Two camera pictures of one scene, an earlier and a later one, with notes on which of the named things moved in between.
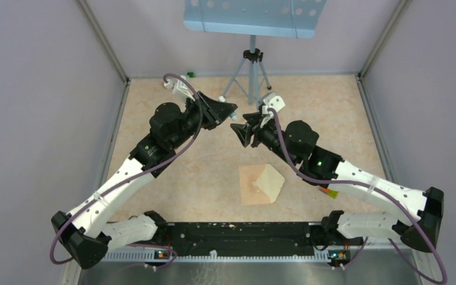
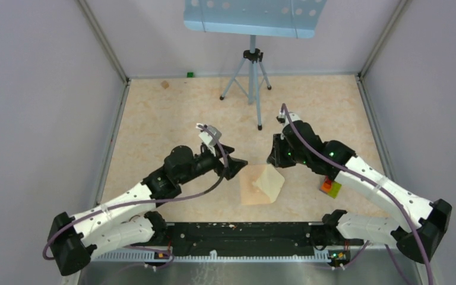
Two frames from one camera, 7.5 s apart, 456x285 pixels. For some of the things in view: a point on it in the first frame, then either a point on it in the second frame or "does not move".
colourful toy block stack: x=331 y=193 does not move
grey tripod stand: x=250 y=76 does not move
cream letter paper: x=269 y=182 does not move
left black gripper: x=214 y=111 → x=234 y=165
